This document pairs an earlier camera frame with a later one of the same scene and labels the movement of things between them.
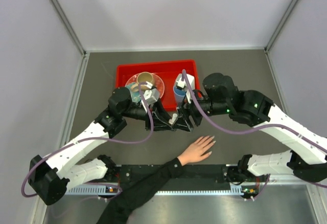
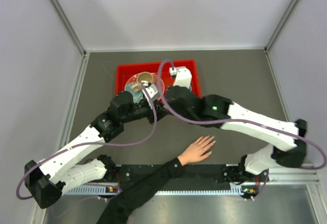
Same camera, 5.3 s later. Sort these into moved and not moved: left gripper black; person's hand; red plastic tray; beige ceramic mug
Moved: left gripper black
Not moved: beige ceramic mug; red plastic tray; person's hand
